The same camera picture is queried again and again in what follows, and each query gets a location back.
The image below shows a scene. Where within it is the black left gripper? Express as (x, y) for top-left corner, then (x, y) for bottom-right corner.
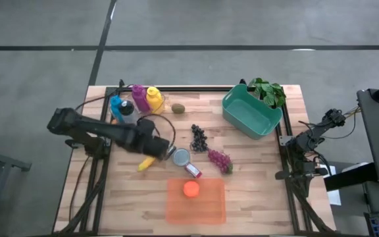
(146, 135), (175, 163)

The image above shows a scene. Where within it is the yellow banana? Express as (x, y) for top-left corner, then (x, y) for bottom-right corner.
(137, 155), (158, 173)

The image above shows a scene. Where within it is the orange fruit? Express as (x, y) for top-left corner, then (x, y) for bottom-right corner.
(182, 180), (201, 199)

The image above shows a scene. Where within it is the clear bottle with black cap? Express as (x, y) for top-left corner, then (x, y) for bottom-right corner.
(119, 99), (139, 124)

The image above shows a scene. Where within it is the purple plastic bottle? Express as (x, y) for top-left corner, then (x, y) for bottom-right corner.
(130, 84), (151, 114)

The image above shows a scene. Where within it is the blue plastic bottle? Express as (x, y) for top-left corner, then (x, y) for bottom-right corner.
(109, 95), (125, 124)

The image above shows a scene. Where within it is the can with silver lid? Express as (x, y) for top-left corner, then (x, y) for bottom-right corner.
(171, 147), (191, 168)

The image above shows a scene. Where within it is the red labelled can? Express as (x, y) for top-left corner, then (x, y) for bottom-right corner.
(184, 162), (203, 179)

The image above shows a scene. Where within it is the black grape bunch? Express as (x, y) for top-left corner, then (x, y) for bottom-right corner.
(189, 123), (209, 153)

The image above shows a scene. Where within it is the white paper sheet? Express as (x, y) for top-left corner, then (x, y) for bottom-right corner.
(319, 163), (342, 207)

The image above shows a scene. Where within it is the clear plastic container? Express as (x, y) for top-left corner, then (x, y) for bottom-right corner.
(108, 85), (168, 126)

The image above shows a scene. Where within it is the black desk beam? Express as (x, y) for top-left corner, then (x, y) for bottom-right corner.
(323, 162), (379, 192)

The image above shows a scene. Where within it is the brown kiwi fruit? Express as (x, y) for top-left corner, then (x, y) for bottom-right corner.
(170, 103), (186, 115)

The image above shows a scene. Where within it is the purple-red grape bunch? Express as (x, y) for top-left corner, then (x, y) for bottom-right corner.
(207, 148), (234, 176)

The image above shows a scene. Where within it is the yellow plastic bottle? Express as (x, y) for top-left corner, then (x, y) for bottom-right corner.
(145, 86), (164, 115)

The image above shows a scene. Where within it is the orange translucent plastic tray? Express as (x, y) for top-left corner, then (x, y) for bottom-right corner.
(165, 178), (227, 226)

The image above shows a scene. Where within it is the black desk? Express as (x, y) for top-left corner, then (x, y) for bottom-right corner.
(356, 88), (379, 188)

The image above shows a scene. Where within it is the teal plastic basket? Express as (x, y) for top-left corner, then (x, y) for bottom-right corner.
(221, 83), (284, 141)

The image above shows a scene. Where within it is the green leafy plant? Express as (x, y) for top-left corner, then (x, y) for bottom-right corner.
(247, 77), (288, 110)

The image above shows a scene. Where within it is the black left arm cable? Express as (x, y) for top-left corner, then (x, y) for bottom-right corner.
(74, 94), (177, 149)

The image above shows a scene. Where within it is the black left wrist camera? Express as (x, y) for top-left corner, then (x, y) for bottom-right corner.
(137, 117), (157, 137)

